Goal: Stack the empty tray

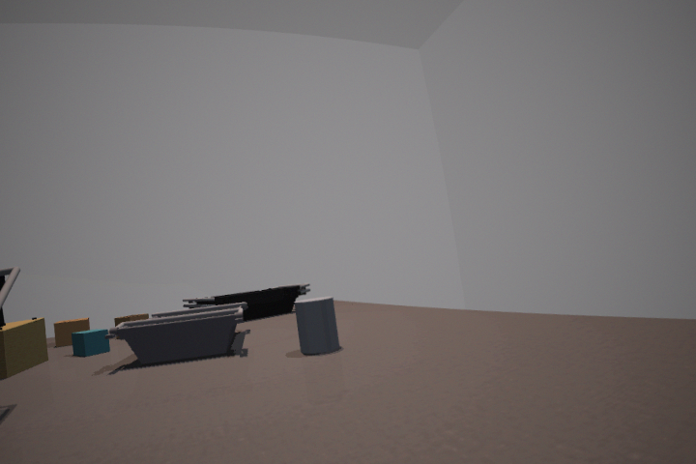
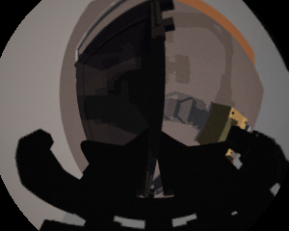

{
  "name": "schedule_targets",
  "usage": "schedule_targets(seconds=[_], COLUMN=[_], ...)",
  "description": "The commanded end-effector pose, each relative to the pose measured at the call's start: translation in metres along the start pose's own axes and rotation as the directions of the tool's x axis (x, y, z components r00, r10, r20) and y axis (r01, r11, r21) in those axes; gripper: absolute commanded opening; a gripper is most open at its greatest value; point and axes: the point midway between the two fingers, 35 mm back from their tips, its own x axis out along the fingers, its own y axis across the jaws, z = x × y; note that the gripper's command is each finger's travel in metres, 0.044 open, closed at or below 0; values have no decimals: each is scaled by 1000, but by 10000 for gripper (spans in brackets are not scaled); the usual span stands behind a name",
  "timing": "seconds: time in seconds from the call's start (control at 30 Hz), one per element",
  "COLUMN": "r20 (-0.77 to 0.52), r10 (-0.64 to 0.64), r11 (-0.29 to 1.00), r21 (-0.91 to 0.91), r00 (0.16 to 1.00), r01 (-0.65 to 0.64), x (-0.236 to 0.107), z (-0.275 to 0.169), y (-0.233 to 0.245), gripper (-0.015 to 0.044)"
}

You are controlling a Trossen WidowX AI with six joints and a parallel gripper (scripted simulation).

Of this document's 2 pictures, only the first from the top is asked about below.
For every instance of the dark grey cylinder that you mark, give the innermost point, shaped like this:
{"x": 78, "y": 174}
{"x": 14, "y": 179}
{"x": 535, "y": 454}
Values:
{"x": 316, "y": 325}

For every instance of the teal box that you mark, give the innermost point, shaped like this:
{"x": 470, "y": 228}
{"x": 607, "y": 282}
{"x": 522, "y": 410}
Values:
{"x": 90, "y": 342}

